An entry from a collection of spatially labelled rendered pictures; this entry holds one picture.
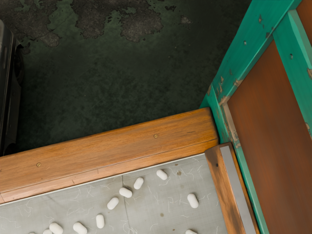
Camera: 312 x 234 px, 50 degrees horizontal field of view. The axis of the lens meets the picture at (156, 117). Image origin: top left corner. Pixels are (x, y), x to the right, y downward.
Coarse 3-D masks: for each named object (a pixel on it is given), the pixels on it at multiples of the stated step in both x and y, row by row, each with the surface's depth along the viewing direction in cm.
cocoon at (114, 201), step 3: (114, 198) 86; (117, 198) 86; (111, 201) 85; (114, 201) 85; (117, 201) 86; (108, 204) 85; (111, 204) 85; (114, 204) 85; (108, 207) 85; (111, 207) 85; (114, 207) 86
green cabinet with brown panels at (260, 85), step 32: (256, 0) 50; (288, 0) 41; (256, 32) 52; (288, 32) 43; (224, 64) 72; (256, 64) 58; (288, 64) 45; (224, 96) 77; (256, 96) 62; (288, 96) 50; (256, 128) 66; (288, 128) 52; (256, 160) 70; (288, 160) 55; (256, 192) 75; (288, 192) 58; (288, 224) 62
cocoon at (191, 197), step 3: (189, 195) 86; (192, 195) 86; (189, 198) 86; (192, 198) 86; (195, 198) 86; (189, 201) 86; (192, 201) 86; (195, 201) 86; (192, 204) 86; (195, 204) 85; (198, 204) 86; (192, 207) 86; (195, 207) 86
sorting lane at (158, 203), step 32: (192, 160) 90; (64, 192) 88; (96, 192) 88; (160, 192) 88; (192, 192) 88; (0, 224) 85; (32, 224) 85; (64, 224) 86; (96, 224) 86; (128, 224) 86; (160, 224) 86; (192, 224) 86; (224, 224) 86
